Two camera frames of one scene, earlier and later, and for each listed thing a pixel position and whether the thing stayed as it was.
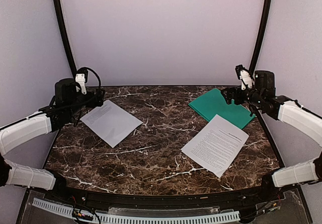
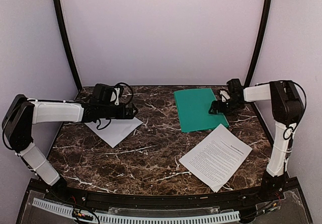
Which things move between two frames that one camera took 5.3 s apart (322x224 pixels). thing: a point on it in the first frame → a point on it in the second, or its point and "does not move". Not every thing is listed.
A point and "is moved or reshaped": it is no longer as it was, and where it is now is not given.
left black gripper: x=99 y=97 → x=126 y=112
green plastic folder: x=214 y=102 is moved or reshaped
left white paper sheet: x=112 y=123 does not move
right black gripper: x=229 y=95 → x=221 y=104
